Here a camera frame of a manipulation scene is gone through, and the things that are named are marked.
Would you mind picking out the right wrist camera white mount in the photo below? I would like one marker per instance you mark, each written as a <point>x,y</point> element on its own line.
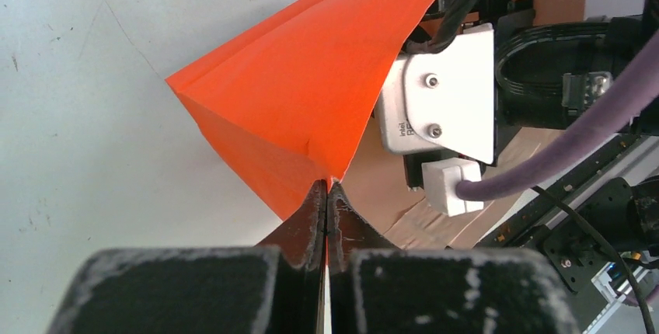
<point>445,100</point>

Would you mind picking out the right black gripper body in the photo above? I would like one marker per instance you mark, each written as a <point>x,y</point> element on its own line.
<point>589,80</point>

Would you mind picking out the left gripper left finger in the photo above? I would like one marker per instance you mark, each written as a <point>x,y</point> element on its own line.
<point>275,286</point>

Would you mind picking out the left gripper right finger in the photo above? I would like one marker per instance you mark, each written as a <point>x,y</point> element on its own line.
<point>376,287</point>

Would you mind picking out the orange paper bag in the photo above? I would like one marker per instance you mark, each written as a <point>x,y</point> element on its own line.
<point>289,102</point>

